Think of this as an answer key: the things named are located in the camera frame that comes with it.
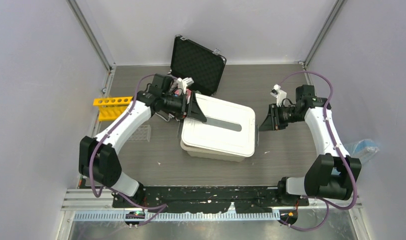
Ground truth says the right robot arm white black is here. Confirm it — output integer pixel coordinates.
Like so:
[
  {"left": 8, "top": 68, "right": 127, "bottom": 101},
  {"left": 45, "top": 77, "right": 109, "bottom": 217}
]
[{"left": 258, "top": 84, "right": 362, "bottom": 205}]

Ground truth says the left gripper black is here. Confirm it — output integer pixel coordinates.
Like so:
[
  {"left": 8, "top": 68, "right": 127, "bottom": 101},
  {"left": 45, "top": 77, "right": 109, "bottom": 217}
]
[{"left": 161, "top": 90, "right": 207, "bottom": 125}]

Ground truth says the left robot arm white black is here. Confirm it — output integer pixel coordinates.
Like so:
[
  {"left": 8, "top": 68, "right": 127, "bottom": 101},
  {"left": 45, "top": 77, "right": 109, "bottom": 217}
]
[{"left": 78, "top": 73, "right": 207, "bottom": 207}]

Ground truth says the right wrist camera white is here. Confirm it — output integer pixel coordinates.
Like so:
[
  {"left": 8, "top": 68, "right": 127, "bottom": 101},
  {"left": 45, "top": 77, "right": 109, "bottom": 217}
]
[{"left": 270, "top": 84, "right": 287, "bottom": 106}]

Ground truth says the clear plastic well plate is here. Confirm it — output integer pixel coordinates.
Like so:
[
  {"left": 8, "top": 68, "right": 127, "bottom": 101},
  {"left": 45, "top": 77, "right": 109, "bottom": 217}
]
[{"left": 127, "top": 124, "right": 152, "bottom": 142}]

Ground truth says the white bin lid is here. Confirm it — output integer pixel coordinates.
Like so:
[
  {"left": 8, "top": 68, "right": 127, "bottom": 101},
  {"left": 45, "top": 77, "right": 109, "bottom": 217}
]
[{"left": 180, "top": 93, "right": 258, "bottom": 162}]

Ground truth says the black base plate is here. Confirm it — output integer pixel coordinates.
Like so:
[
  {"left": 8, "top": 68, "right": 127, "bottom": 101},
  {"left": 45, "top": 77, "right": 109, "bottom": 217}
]
[{"left": 131, "top": 186, "right": 309, "bottom": 214}]

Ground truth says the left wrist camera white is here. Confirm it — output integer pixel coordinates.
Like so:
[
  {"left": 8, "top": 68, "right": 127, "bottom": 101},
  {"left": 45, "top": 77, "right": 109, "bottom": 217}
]
[{"left": 175, "top": 77, "right": 194, "bottom": 95}]

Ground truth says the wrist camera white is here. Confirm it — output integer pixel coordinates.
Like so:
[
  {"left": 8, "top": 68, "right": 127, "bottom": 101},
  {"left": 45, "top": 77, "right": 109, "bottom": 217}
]
[
  {"left": 270, "top": 84, "right": 287, "bottom": 106},
  {"left": 175, "top": 77, "right": 194, "bottom": 95}
]

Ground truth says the black poker chip case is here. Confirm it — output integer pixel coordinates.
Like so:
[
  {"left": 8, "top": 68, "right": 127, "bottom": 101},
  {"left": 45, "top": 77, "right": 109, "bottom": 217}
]
[{"left": 156, "top": 34, "right": 227, "bottom": 122}]

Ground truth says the yellow test tube rack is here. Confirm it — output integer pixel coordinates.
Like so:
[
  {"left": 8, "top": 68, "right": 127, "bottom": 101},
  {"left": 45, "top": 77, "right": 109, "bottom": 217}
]
[{"left": 92, "top": 96, "right": 133, "bottom": 122}]

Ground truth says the blue plastic bag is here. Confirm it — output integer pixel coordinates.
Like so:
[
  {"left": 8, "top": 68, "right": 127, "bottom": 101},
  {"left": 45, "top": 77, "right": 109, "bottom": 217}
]
[{"left": 344, "top": 139, "right": 380, "bottom": 162}]

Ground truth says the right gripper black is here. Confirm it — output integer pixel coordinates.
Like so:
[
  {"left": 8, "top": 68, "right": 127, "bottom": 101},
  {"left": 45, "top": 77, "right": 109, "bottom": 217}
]
[{"left": 259, "top": 103, "right": 304, "bottom": 132}]

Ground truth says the beige plastic bin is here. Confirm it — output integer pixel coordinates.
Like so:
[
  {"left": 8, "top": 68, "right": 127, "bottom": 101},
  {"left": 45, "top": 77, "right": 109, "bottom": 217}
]
[{"left": 180, "top": 119, "right": 259, "bottom": 162}]

